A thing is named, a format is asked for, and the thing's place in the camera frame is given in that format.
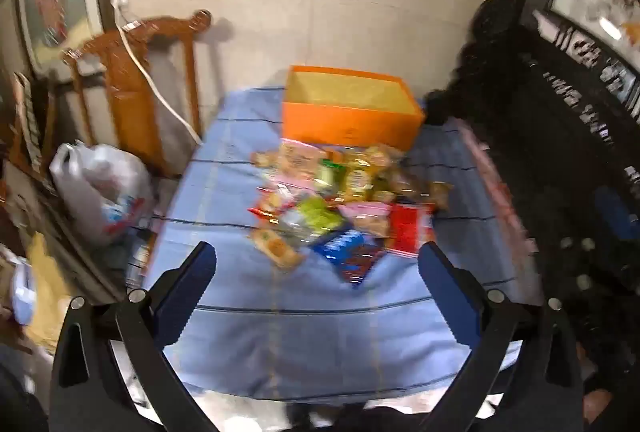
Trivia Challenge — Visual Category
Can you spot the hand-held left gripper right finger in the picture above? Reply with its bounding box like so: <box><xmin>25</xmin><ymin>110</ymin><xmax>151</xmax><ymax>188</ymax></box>
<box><xmin>418</xmin><ymin>241</ymin><xmax>585</xmax><ymax>432</ymax></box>

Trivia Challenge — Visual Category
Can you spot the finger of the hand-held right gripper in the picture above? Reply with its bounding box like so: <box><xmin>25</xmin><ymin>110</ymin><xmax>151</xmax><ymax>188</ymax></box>
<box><xmin>557</xmin><ymin>185</ymin><xmax>640</xmax><ymax>293</ymax></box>

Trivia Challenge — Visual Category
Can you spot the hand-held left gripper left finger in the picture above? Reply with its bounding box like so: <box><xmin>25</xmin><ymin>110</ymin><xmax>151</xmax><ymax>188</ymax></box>
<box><xmin>47</xmin><ymin>241</ymin><xmax>221</xmax><ymax>432</ymax></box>

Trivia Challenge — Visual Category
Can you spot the red snack packet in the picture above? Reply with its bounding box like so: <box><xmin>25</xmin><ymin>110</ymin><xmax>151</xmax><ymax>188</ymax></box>
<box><xmin>387</xmin><ymin>203</ymin><xmax>437</xmax><ymax>259</ymax></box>

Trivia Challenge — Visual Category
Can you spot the blue cookie packet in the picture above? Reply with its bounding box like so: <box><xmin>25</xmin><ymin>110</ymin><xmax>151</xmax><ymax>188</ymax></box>
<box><xmin>311</xmin><ymin>228</ymin><xmax>367</xmax><ymax>264</ymax></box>

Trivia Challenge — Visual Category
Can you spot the yellow-green snack packet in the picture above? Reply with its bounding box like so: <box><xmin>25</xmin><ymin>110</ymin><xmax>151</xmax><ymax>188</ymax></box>
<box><xmin>287</xmin><ymin>196</ymin><xmax>348</xmax><ymax>240</ymax></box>

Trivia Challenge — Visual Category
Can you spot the orange cardboard box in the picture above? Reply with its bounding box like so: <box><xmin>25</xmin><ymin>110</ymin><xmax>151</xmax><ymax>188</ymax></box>
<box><xmin>281</xmin><ymin>65</ymin><xmax>426</xmax><ymax>153</ymax></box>

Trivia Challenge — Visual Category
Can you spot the blue checked tablecloth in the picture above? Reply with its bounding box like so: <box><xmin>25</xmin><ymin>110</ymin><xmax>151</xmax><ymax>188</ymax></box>
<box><xmin>142</xmin><ymin>85</ymin><xmax>546</xmax><ymax>405</ymax></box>

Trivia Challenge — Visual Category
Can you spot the white plastic bag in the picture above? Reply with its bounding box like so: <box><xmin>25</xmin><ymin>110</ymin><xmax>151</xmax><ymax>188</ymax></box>
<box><xmin>49</xmin><ymin>139</ymin><xmax>153</xmax><ymax>245</ymax></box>

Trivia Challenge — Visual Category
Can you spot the tan paper bag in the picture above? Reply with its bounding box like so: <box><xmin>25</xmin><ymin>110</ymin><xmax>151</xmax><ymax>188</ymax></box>
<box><xmin>24</xmin><ymin>231</ymin><xmax>78</xmax><ymax>355</ymax></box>

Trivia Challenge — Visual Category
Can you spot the pile of snack packets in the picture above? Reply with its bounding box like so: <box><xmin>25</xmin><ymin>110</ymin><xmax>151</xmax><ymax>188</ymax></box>
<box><xmin>247</xmin><ymin>139</ymin><xmax>453</xmax><ymax>288</ymax></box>

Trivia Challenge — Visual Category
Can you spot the carved wooden chair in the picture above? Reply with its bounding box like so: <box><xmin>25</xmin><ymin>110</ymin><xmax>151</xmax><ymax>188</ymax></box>
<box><xmin>60</xmin><ymin>10</ymin><xmax>213</xmax><ymax>178</ymax></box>

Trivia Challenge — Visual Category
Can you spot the dark carved wooden furniture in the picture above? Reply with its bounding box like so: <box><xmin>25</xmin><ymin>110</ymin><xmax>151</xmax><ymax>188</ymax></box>
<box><xmin>424</xmin><ymin>0</ymin><xmax>640</xmax><ymax>193</ymax></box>

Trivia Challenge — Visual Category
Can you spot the white power cable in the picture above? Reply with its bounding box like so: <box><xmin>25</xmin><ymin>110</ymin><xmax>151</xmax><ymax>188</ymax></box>
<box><xmin>115</xmin><ymin>5</ymin><xmax>203</xmax><ymax>145</ymax></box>

